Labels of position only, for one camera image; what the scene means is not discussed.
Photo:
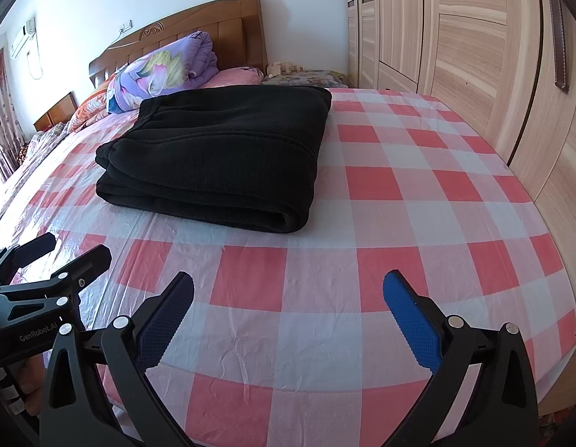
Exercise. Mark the maroon patterned curtain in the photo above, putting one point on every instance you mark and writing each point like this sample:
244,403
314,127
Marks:
4,116

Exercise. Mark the small beige box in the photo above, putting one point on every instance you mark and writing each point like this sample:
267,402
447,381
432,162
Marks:
277,68

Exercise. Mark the bed with checkered pink sheet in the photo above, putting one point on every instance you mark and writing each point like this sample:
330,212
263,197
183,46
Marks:
386,223

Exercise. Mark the small wooden headboard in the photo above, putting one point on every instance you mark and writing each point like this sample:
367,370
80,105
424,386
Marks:
57,111

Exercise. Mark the person's left hand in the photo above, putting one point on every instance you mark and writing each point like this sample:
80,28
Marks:
29,377

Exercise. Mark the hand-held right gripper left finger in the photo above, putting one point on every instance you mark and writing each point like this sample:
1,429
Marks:
162,330

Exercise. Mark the light wooden wardrobe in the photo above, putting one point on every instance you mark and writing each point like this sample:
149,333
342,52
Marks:
479,56

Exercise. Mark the purple floral folded quilt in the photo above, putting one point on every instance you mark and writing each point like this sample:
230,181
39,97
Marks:
157,70

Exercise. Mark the black pants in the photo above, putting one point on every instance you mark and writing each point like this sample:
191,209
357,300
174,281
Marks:
223,158

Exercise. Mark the nightstand with floral cloth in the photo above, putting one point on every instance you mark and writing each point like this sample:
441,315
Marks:
311,78

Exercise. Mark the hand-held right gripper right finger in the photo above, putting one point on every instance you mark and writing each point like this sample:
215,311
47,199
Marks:
416,330

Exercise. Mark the white air conditioner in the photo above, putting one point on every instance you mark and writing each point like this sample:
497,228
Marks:
23,37

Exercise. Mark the white wall socket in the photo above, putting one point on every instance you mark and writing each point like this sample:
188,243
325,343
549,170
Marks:
125,26

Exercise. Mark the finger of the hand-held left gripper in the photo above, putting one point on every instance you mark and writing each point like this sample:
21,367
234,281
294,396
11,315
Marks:
36,244
92,260

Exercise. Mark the orange floral pillow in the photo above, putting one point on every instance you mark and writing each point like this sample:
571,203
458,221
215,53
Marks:
90,107

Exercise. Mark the carved wooden headboard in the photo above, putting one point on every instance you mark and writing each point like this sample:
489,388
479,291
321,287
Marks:
232,28

